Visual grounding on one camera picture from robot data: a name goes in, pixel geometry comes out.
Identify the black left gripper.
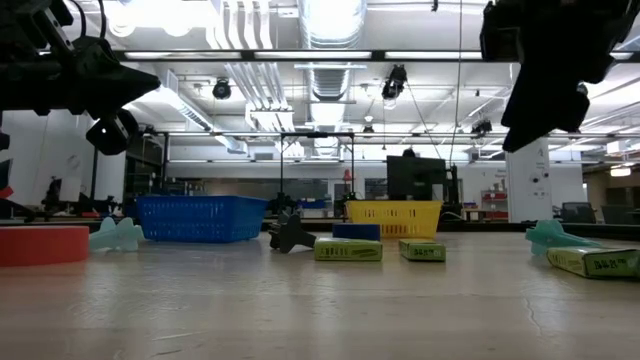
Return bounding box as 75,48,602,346
34,0,162,156

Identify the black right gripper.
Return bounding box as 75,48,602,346
479,0,616,153

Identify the green staples box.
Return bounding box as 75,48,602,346
398,238,447,263
546,246,640,280
314,237,384,263

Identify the red tape roll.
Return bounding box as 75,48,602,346
0,225,90,268

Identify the blue tape roll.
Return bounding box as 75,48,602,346
332,222,382,242

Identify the black staple remover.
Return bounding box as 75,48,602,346
268,213,317,255

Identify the white square pillar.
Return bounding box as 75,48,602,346
504,135,554,224

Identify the shelf with red bins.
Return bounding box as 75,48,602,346
480,188,509,221

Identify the dark office chair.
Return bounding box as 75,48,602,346
559,201,597,225

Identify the black computer monitor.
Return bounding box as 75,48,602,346
386,155,447,202

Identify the blue plastic basket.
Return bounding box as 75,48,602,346
135,195,269,244

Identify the black overhead light bar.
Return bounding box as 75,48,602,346
113,48,640,64

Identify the yellow plastic basket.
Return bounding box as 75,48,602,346
345,200,444,239

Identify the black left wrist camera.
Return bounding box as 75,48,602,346
74,35,117,69

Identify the black aluminium table frame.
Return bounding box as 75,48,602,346
0,215,640,242

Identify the black metal stand frame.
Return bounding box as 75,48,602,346
278,131,356,221

